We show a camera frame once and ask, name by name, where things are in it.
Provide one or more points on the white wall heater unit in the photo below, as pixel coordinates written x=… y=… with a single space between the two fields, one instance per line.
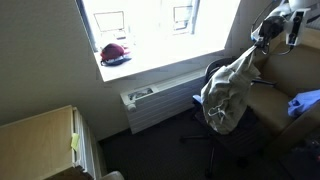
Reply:
x=149 y=105

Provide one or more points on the light blue shirt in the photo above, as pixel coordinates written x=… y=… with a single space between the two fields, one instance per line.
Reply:
x=303 y=102

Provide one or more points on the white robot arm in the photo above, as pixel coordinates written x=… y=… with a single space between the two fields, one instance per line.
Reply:
x=289 y=17

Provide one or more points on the light wood drawer cabinet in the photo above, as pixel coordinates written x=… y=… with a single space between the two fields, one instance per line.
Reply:
x=39 y=148

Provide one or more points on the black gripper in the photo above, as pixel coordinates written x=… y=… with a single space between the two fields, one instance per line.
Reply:
x=271 y=27

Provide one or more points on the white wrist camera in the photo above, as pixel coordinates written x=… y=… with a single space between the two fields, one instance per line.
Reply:
x=295 y=26

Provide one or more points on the black slatted office chair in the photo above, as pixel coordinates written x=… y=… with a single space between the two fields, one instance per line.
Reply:
x=248 y=138

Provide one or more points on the brown leather armchair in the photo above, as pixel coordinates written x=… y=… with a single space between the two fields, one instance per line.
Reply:
x=288 y=72

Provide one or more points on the red cap on windowsill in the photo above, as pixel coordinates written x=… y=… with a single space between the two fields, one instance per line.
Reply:
x=114 y=55

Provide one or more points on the yellow sticky note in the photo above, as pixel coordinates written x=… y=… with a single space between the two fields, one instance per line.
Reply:
x=75 y=141

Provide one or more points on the beige khaki shorts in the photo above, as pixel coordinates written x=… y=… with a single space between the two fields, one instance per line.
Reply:
x=225 y=96

